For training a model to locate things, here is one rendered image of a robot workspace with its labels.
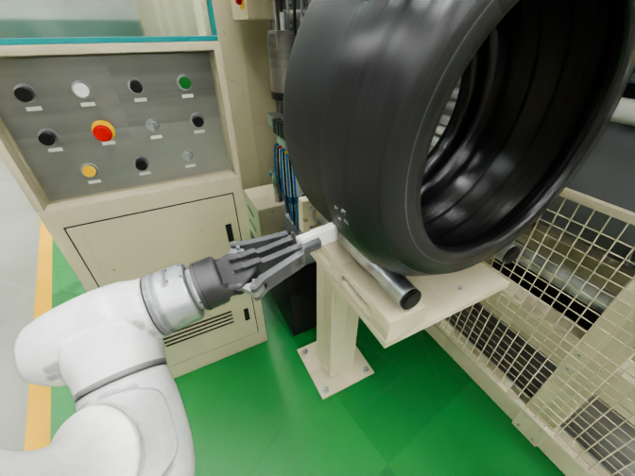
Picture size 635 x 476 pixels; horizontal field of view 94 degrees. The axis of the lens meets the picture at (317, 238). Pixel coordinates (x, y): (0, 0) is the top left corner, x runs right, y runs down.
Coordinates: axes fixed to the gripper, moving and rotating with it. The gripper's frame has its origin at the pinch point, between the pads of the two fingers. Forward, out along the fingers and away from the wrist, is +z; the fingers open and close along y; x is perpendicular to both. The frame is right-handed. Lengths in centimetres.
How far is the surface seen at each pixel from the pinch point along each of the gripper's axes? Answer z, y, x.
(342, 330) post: 15, 26, 72
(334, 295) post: 14, 26, 50
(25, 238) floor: -143, 226, 82
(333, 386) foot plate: 6, 22, 102
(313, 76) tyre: 3.9, 2.6, -23.3
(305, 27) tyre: 6.7, 9.2, -28.2
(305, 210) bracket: 7.4, 23.4, 10.0
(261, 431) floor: -28, 20, 98
